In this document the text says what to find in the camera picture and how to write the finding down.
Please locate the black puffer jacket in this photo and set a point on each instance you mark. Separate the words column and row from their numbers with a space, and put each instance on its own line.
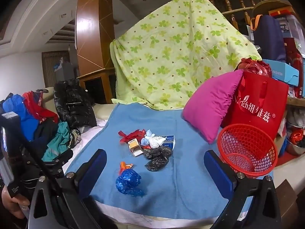
column 71, row 105

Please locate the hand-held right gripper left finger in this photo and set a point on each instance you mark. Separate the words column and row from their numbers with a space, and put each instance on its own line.
column 95, row 169

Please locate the light blue flat box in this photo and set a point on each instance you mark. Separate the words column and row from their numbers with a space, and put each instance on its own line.
column 283, row 72

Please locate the round wooden tabletop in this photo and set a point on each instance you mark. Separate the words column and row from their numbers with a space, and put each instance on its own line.
column 269, row 4

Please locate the wooden column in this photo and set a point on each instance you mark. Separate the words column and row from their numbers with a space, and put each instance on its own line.
column 93, row 28

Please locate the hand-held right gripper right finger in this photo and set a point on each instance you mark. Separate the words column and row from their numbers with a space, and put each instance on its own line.
column 219, row 174

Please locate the white blue tissue wad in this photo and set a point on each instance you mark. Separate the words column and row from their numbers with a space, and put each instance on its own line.
column 153, row 142

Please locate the cardboard box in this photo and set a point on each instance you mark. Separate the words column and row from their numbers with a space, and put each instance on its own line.
column 280, row 140

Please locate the red tote bag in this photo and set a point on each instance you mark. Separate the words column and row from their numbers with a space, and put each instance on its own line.
column 259, row 100

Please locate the blue towel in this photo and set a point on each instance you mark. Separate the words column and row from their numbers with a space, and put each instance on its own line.
column 181, row 171

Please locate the black plastic bag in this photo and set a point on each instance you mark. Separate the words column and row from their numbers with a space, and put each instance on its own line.
column 156, row 159

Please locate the blue jacket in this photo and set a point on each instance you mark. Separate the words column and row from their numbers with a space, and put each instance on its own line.
column 19, row 114

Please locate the steel basin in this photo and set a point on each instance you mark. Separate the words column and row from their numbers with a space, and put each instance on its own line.
column 294, row 148

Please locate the red garment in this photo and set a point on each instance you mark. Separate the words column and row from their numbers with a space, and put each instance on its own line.
column 38, row 111

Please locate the wooden cabinet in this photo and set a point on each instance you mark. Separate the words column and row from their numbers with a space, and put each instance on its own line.
column 100, row 76

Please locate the dark navy garment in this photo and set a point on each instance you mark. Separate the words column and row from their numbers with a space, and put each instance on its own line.
column 45, row 131

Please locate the red plastic basket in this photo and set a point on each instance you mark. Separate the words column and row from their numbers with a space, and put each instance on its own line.
column 247, row 148

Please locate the shiny red plastic bag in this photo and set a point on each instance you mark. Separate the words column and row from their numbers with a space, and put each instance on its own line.
column 252, row 68

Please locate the patterned garment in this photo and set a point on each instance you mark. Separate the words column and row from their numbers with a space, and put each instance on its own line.
column 75, row 137

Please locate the person's left hand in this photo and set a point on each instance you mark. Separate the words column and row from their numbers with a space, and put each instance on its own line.
column 12, row 205

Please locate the blue plastic bag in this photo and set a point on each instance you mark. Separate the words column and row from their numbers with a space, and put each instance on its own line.
column 128, row 183

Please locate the orange white carton box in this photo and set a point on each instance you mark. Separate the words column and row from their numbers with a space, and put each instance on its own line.
column 134, row 146

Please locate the brown wooden stool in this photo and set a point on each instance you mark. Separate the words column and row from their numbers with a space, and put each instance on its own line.
column 286, row 195

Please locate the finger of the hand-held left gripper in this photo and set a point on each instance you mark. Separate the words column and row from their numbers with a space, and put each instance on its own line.
column 62, row 158

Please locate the wooden stair railing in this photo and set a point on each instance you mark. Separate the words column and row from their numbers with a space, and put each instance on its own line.
column 228, row 2

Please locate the magenta pillow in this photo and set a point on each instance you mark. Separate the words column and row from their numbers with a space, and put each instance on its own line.
column 209, row 107

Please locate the teal garment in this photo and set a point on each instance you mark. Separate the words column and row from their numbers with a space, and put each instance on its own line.
column 59, row 138

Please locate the red ribbon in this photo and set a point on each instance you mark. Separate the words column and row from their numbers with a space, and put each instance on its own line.
column 133, row 134

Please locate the wooden shelf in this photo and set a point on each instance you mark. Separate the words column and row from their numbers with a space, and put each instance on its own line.
column 295, row 100

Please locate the clear plastic storage box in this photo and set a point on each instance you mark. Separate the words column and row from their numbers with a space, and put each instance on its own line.
column 293, row 28

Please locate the red knotted plastic bag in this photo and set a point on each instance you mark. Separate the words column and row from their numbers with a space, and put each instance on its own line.
column 123, row 166

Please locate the red bag in basin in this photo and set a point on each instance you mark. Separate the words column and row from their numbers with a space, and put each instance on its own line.
column 296, row 136

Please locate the green floral quilt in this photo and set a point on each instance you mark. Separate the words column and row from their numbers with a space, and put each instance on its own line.
column 171, row 52

